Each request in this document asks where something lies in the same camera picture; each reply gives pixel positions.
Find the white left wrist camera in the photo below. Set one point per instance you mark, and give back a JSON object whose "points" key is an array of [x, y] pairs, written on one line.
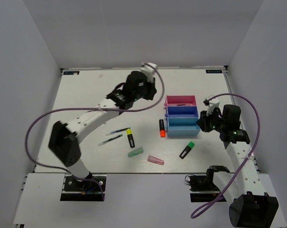
{"points": [[148, 71]]}

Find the yellow cap black highlighter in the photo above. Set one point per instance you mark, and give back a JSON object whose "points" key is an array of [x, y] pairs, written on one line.
{"points": [[130, 138]]}

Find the orange cap black highlighter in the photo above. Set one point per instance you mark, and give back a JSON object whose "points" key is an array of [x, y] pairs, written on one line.
{"points": [[162, 128]]}

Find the green ink refill pen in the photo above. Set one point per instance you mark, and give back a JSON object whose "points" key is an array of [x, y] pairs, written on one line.
{"points": [[109, 140]]}

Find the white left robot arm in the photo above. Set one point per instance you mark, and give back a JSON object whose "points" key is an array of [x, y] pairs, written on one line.
{"points": [[65, 137]]}

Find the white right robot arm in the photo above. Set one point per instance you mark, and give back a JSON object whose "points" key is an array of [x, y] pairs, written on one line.
{"points": [[250, 205]]}

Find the light blue plastic bin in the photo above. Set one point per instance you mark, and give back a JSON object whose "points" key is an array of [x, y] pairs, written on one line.
{"points": [[182, 127]]}

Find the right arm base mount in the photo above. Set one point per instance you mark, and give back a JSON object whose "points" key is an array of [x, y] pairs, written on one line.
{"points": [[202, 188]]}

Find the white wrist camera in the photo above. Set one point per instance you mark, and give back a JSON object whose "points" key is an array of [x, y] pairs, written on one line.
{"points": [[212, 103], [148, 71]]}

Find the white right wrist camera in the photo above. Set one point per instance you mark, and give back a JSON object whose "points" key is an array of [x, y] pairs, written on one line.
{"points": [[212, 103]]}

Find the purple-blue plastic bin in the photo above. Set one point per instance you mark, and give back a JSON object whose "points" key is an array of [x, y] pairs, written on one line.
{"points": [[182, 110]]}

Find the corner label sticker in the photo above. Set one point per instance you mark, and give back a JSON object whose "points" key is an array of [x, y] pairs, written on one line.
{"points": [[211, 71], [71, 72]]}

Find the right corner label sticker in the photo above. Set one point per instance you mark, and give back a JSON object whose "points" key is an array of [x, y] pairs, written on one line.
{"points": [[211, 71]]}

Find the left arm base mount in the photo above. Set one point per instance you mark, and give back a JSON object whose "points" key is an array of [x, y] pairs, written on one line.
{"points": [[85, 191]]}

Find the left corner label sticker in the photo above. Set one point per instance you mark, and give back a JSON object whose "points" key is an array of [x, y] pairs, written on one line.
{"points": [[71, 72]]}

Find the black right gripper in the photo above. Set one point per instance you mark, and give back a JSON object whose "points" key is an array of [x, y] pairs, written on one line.
{"points": [[202, 121]]}

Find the pink translucent eraser case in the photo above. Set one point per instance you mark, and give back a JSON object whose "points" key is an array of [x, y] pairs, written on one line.
{"points": [[155, 160]]}

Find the pink plastic bin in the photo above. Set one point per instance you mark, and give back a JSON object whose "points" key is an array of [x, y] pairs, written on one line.
{"points": [[172, 100]]}

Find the blue ink refill pen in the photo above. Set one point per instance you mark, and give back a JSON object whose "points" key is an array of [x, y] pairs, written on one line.
{"points": [[117, 131]]}

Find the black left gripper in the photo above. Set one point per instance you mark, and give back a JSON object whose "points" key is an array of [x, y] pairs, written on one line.
{"points": [[152, 89]]}

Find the green cap black highlighter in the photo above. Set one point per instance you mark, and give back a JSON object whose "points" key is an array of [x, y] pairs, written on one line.
{"points": [[186, 150]]}

